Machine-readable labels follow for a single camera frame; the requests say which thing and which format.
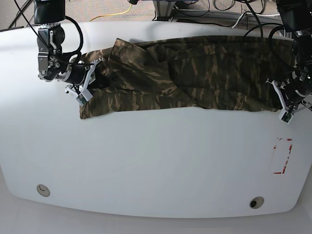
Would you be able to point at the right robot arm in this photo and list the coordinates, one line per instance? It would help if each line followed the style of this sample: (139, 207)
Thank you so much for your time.
(54, 64)

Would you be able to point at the left table grommet hole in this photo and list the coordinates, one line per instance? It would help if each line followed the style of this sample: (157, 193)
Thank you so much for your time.
(43, 190)

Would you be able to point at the right table grommet hole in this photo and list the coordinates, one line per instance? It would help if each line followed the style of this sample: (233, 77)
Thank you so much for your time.
(256, 202)

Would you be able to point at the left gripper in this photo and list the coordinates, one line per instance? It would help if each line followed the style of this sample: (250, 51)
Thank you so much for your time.
(292, 96)

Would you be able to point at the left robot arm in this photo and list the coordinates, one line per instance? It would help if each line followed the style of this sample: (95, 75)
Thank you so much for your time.
(296, 16)

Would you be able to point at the camouflage t-shirt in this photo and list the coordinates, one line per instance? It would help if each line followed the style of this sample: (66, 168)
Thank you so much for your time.
(209, 72)

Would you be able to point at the aluminium frame stand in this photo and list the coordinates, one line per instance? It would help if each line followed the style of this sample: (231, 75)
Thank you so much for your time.
(232, 14)

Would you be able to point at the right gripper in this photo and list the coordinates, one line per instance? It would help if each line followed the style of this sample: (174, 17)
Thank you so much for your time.
(81, 77)

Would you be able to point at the table grommet hole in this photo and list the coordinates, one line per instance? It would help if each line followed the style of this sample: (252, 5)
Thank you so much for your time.
(43, 190)
(256, 202)

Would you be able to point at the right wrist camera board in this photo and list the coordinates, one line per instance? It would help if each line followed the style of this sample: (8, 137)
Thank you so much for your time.
(81, 100)

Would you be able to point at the red tape rectangle marking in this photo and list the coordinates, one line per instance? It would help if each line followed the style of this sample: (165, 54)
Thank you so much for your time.
(280, 157)

